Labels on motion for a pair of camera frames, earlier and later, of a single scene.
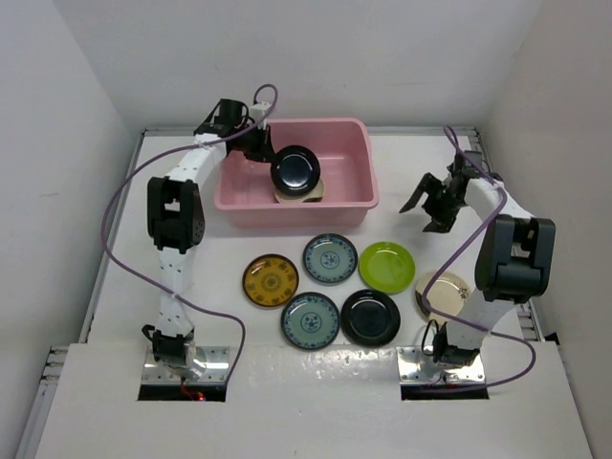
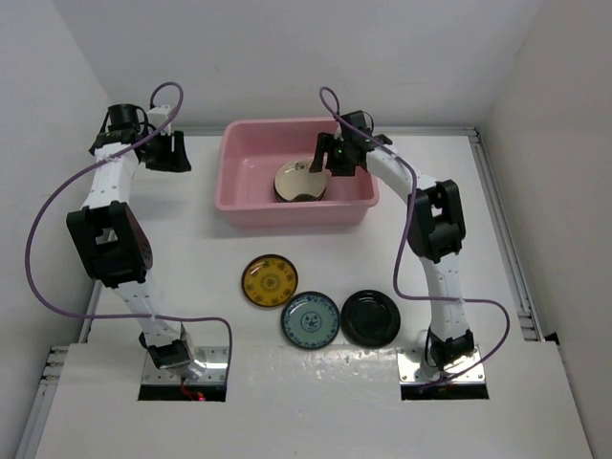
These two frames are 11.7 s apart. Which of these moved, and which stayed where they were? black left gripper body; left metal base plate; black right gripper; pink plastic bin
Moved: black left gripper body; black right gripper
Stayed: left metal base plate; pink plastic bin
